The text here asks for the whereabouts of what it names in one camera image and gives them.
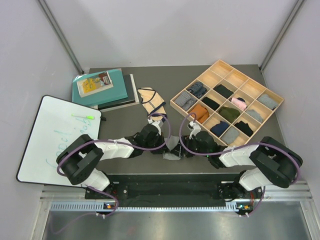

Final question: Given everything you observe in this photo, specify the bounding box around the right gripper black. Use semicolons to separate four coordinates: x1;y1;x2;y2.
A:
171;135;210;158

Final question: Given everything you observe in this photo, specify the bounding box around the grey underwear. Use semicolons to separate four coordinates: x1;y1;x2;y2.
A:
162;135;181;161

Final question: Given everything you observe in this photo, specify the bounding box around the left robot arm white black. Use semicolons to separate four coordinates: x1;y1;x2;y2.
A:
56;124;169;199

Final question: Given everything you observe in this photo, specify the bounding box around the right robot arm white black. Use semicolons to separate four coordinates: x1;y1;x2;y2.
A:
171;131;303;200

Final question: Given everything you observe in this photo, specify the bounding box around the beige underwear navy trim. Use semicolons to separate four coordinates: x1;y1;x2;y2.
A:
137;87;168;123

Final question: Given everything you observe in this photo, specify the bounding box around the dark grey book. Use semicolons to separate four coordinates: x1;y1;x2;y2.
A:
92;74;140;113

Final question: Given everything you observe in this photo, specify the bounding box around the orange rolled garment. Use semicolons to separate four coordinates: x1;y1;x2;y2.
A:
190;104;210;124

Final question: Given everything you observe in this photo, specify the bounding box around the navy blue rolled garment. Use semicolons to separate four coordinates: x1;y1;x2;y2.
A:
210;121;230;137

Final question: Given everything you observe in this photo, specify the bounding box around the striped grey rolled garment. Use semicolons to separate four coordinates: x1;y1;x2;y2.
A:
174;91;196;111

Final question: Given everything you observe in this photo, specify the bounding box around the grey rolled garment bottom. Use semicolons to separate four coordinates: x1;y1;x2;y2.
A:
220;127;240;145

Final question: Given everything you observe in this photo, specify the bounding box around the black rolled garment middle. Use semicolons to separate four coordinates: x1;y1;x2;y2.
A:
202;97;220;111

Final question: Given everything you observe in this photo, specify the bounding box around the black rolled garment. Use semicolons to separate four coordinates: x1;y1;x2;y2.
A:
202;97;220;111
234;121;254;137
213;84;234;99

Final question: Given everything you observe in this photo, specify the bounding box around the green marker pen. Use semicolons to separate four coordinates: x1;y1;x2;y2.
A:
71;114;95;120

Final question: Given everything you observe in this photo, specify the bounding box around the navy patterned rolled garment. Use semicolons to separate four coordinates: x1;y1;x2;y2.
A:
187;81;207;99

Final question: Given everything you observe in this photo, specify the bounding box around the wooden compartment tray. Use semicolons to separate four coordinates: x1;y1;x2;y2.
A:
170;60;284;147

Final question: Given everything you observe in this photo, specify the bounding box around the black rolled garment lower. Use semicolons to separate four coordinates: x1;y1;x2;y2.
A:
234;121;254;137

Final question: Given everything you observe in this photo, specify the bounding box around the teal book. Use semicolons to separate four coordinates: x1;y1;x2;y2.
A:
71;68;128;107

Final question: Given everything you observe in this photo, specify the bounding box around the black rolled garment upper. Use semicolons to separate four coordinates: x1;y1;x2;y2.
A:
213;84;234;99

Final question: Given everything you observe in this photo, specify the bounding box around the pink rolled garment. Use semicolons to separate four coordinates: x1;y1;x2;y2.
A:
231;97;247;111

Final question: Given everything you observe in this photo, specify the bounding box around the small illustrated paperback book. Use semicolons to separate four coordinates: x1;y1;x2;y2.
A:
76;71;114;98

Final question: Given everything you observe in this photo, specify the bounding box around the grey rolled garment middle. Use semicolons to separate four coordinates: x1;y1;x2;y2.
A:
246;109;264;124

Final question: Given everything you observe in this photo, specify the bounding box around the grey rolled garment right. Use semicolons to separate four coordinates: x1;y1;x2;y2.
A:
257;94;279;110

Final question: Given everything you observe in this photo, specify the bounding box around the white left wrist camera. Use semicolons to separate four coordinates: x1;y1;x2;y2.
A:
147;118;164;135

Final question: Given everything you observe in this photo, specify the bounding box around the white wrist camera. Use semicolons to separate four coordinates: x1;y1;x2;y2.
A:
187;121;202;140
147;118;164;135

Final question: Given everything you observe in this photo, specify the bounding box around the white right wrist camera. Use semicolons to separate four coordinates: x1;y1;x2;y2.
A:
187;121;202;140

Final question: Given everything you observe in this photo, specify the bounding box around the whiteboard black frame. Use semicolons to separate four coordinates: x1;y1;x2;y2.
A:
16;95;102;186

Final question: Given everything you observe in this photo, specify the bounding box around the grey slotted cable duct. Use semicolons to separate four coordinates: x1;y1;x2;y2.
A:
49;201;251;213

